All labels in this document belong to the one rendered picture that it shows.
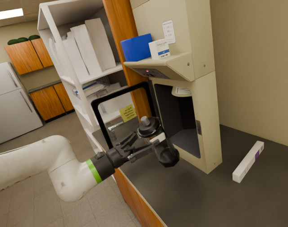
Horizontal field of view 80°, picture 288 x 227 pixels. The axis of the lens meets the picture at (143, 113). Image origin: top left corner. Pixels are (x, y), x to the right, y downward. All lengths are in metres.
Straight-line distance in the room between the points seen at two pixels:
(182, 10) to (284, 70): 0.55
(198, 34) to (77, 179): 0.62
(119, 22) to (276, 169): 0.96
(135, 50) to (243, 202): 0.73
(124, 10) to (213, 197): 0.91
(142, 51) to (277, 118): 0.75
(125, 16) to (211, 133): 0.66
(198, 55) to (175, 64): 0.11
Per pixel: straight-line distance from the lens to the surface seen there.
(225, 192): 0.86
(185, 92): 0.78
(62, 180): 0.63
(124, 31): 0.92
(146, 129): 0.67
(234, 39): 1.06
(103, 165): 0.63
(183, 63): 0.62
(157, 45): 0.64
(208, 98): 0.74
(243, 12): 1.03
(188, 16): 0.64
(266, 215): 0.82
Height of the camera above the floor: 1.61
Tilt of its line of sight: 24 degrees down
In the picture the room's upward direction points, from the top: 16 degrees counter-clockwise
